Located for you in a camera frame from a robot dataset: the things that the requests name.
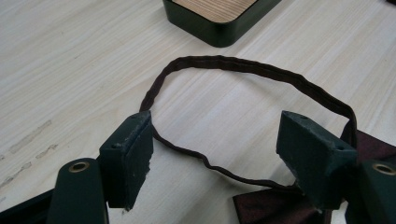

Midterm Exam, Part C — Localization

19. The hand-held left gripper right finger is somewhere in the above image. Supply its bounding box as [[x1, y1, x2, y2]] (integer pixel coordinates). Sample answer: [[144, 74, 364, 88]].
[[276, 110, 360, 211]]

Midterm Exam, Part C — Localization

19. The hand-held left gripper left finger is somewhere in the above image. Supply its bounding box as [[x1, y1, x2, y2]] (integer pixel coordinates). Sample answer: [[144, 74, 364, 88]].
[[98, 110, 154, 212]]

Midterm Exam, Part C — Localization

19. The dark brown bow tie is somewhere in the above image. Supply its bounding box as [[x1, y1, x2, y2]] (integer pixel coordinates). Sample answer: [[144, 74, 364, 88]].
[[138, 54, 396, 224]]

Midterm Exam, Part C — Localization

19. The black rack with wooden base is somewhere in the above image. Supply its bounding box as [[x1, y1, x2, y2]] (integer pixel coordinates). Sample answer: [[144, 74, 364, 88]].
[[162, 0, 283, 49]]

